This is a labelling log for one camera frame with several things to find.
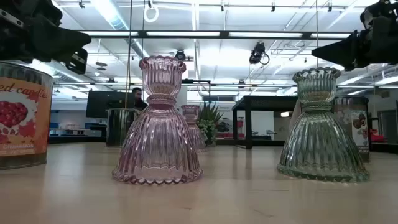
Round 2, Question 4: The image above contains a potted succulent plant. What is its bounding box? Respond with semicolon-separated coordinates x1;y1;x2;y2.
197;101;224;147

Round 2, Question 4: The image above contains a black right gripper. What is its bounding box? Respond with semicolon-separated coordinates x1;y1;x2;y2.
311;0;398;72

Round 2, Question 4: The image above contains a green glass candlestick holder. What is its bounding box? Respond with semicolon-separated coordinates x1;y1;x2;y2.
276;66;371;184

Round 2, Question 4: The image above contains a black overhead camera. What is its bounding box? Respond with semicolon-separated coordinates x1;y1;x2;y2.
248;42;271;65

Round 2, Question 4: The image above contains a red container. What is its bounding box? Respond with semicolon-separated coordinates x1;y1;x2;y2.
369;129;388;143

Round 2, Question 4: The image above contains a black computer monitor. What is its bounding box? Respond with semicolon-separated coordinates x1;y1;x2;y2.
86;90;136;119

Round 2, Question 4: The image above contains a yellow hanging cable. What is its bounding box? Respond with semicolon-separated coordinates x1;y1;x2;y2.
123;0;134;110

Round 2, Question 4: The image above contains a silver candle tin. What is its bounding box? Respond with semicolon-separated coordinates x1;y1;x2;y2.
105;108;139;148

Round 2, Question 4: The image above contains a person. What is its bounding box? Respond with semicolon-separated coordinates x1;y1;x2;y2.
130;86;149;112

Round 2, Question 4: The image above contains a pink glass candlestick holder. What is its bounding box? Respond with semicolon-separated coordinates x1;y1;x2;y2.
181;104;206;152
111;55;203;185

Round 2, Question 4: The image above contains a white cable loop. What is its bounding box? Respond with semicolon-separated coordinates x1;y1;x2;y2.
143;4;160;24

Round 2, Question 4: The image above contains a black tubular frame stand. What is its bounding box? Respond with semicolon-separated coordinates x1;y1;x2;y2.
182;78;212;106

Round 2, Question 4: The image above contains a candle tin with brown tag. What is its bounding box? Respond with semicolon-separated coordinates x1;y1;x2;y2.
333;95;371;163

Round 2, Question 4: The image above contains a black aluminium table frame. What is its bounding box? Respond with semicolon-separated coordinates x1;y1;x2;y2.
48;134;398;154

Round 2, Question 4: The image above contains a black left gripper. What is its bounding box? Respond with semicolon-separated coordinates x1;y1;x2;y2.
0;0;92;75

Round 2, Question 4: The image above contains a black perforated metal shelf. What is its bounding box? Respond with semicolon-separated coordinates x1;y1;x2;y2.
231;95;371;150

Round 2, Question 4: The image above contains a black rig beam with lights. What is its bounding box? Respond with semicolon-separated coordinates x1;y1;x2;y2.
77;30;354;40

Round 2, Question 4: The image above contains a candle tin with orange label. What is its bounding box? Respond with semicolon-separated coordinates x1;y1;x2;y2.
0;61;54;170

